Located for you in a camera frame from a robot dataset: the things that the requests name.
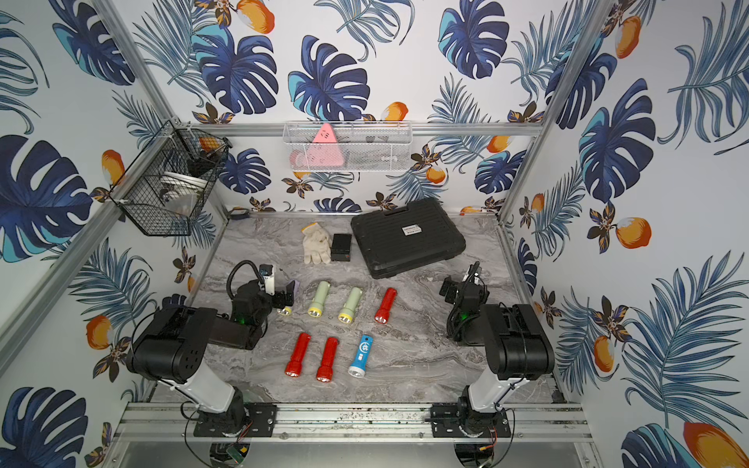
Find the purple flashlight yellow rim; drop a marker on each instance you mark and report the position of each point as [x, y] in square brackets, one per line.
[288, 295]

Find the red flashlight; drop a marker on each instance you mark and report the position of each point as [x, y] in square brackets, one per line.
[383, 314]
[326, 369]
[294, 367]

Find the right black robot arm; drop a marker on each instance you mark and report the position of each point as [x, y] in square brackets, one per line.
[516, 347]

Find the black plastic tool case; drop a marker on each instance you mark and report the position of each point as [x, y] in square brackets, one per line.
[409, 237]

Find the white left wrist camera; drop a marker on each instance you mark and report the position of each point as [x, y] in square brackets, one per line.
[267, 272]

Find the black wire basket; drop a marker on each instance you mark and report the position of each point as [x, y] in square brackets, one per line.
[165, 190]

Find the white work glove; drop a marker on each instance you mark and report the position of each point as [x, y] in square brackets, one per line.
[317, 244]

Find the blue flashlight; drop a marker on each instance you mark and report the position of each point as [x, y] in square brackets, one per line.
[357, 369]

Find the black tape roll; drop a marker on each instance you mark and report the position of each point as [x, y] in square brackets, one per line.
[241, 214]

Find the light green flashlight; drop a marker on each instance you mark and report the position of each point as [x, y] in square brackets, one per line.
[348, 311]
[316, 308]

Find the white wire shelf basket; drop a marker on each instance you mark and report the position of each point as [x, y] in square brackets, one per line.
[366, 146]

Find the pink triangle object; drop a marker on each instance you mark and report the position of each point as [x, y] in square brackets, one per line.
[324, 151]

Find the small black box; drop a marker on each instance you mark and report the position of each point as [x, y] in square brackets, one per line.
[341, 247]

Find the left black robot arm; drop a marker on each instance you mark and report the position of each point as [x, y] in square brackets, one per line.
[171, 349]

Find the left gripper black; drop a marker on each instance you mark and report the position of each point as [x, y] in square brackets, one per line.
[280, 298]

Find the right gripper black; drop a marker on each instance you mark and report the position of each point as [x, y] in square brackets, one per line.
[450, 290]

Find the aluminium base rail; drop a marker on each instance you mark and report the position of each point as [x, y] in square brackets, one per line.
[369, 423]

